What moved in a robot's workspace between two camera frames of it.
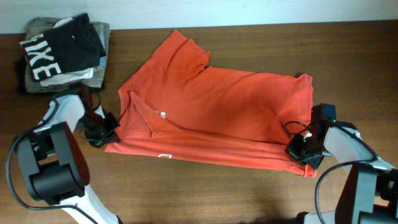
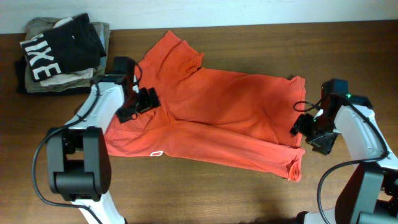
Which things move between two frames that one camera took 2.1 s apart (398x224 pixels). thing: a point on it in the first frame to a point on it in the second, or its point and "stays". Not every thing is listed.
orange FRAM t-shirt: x=175 y=108 stays
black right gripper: x=292 y=149 to x=301 y=122
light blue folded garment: x=102 y=40 stays
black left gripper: x=111 y=137 to x=152 y=101
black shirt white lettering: x=73 y=45 stays
